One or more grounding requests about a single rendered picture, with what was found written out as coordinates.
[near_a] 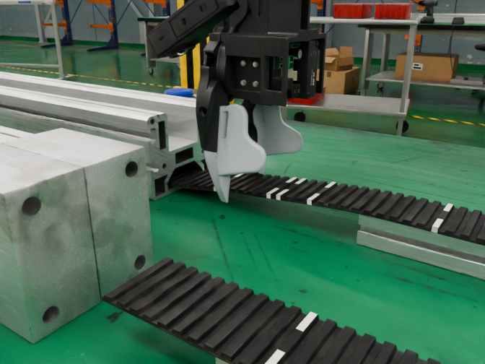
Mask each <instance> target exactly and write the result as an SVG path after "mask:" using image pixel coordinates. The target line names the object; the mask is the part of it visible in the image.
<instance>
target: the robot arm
mask: <svg viewBox="0 0 485 364"><path fill-rule="evenodd" d="M310 5H311V0H190V1H189V2H187V3H186V4H184V5H183V6H182V7H181V8H179V10H177V11H176V12H175V13H173V14H172V15H170V16H169V17H168V18H166V19H164V20H163V21H161V22H160V23H159V24H158V25H157V26H155V28H154V29H153V30H152V31H151V32H149V33H148V34H147V35H146V37H147V39H148V41H149V44H150V46H151V47H152V50H153V52H154V54H155V56H156V58H157V59H160V58H163V57H164V58H165V57H170V59H173V58H177V57H179V56H183V55H185V54H187V53H189V52H190V51H192V50H193V49H194V48H195V47H196V45H197V44H198V43H200V42H201V41H202V40H204V39H206V38H207V37H209V42H208V43H207V44H206V47H205V48H204V63H203V66H201V67H200V80H199V84H198V90H197V95H196V120H197V125H198V133H199V139H200V143H201V148H202V150H203V151H204V156H205V159H206V164H207V168H208V170H209V173H210V176H211V179H212V181H213V184H214V187H215V189H216V190H217V193H218V196H219V198H220V200H221V201H222V202H225V203H227V202H229V199H230V184H231V180H230V175H236V174H245V173H255V175H257V174H259V173H261V174H264V170H265V166H266V159H267V156H268V155H280V154H287V153H294V152H298V151H300V150H301V148H302V136H301V134H300V133H299V132H298V131H296V130H295V129H293V128H292V127H290V126H288V125H287V124H285V123H284V121H283V120H282V117H281V107H280V106H284V107H285V106H287V100H288V99H290V98H299V99H306V100H307V99H310V98H313V97H315V93H320V94H322V93H323V83H324V71H325V47H326V36H327V33H324V32H318V29H311V30H310ZM318 50H320V70H319V80H316V77H317V64H318ZM235 98H237V99H243V100H244V101H243V102H242V105H241V104H239V103H233V104H231V105H228V102H232V101H233V100H234V99H235Z"/></svg>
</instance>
